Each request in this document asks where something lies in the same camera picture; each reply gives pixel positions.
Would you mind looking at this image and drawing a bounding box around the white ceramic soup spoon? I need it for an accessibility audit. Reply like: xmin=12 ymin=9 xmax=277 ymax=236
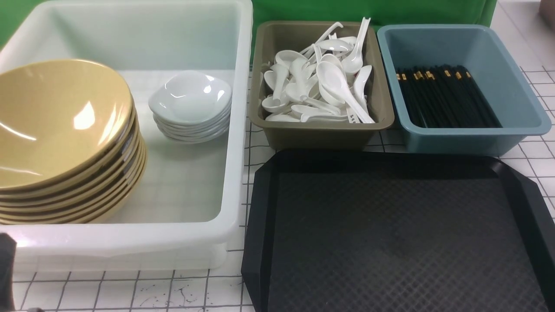
xmin=317 ymin=61 xmax=375 ymax=123

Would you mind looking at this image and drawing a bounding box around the small white sauce dish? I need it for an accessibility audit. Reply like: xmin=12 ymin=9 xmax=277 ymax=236
xmin=147 ymin=70 xmax=232 ymax=126

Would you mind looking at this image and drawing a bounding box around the tan noodle bowl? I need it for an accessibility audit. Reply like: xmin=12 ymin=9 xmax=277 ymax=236
xmin=0 ymin=59 xmax=133 ymax=191

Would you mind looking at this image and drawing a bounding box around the black plastic serving tray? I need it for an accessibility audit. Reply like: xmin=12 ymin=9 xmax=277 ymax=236
xmin=241 ymin=149 xmax=555 ymax=312

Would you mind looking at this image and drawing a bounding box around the large white plastic tub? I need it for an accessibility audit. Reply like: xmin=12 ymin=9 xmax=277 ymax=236
xmin=1 ymin=0 xmax=252 ymax=271

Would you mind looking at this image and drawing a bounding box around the olive plastic spoon bin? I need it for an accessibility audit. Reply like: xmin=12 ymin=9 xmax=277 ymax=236
xmin=248 ymin=22 xmax=395 ymax=150

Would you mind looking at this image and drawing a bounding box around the long white spoon upright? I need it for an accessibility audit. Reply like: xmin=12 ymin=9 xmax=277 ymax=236
xmin=341 ymin=18 xmax=371 ymax=75

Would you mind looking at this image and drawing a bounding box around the pile of black chopsticks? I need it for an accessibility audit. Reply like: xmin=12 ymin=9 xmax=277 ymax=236
xmin=396 ymin=65 xmax=502 ymax=128

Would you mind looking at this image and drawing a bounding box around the blue plastic chopstick bin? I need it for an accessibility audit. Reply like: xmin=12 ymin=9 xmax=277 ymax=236
xmin=377 ymin=24 xmax=552 ymax=156

